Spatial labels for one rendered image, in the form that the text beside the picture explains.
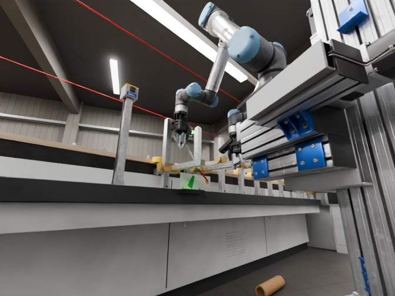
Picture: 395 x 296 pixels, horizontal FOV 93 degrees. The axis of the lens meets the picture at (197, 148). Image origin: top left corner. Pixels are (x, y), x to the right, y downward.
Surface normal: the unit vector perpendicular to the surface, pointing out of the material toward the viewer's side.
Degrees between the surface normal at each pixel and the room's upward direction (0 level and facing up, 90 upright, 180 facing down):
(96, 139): 90
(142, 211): 90
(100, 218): 90
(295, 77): 90
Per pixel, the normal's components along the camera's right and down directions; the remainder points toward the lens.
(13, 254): 0.69, -0.19
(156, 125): 0.33, -0.26
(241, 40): -0.77, -0.07
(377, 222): -0.94, -0.11
